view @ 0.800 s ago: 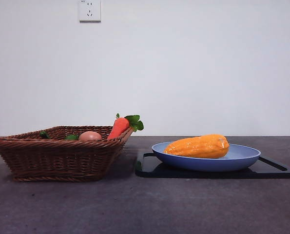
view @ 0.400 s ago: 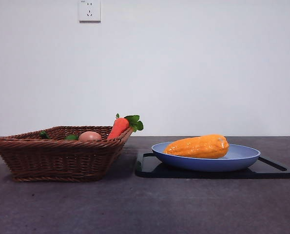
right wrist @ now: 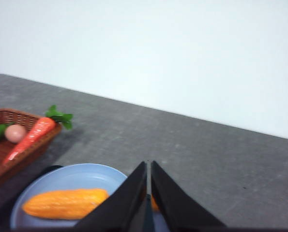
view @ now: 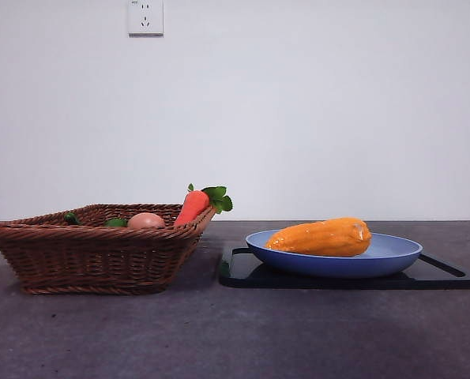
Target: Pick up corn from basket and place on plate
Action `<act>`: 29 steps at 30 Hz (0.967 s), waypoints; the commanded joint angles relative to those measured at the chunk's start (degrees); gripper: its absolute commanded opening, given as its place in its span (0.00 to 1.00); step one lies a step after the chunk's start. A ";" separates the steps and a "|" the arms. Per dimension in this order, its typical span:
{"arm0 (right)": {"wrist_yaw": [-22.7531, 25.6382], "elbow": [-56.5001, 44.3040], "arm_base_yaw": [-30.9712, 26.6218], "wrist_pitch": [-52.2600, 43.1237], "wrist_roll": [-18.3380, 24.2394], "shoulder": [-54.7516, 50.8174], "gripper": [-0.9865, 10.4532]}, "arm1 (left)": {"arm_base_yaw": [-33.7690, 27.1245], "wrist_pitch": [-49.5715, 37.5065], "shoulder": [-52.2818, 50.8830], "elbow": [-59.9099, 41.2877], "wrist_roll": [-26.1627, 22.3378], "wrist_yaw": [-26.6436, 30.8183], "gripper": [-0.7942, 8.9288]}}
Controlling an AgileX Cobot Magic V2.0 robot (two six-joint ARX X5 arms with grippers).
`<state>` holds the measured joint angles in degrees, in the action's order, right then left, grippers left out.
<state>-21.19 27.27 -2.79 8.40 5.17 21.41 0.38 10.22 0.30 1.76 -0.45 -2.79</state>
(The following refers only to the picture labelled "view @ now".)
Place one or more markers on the yellow corn cob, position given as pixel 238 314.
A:
pixel 317 239

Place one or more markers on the blue round plate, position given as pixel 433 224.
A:
pixel 337 266

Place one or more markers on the brown wicker basket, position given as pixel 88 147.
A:
pixel 92 260

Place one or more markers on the orange carrot with green leaves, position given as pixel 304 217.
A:
pixel 191 207

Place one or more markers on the pale brown egg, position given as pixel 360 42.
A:
pixel 145 221

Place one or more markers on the green chili pepper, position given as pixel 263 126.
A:
pixel 71 218

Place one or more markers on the black flat tray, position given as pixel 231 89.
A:
pixel 436 280

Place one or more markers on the white wall socket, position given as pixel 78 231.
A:
pixel 145 17

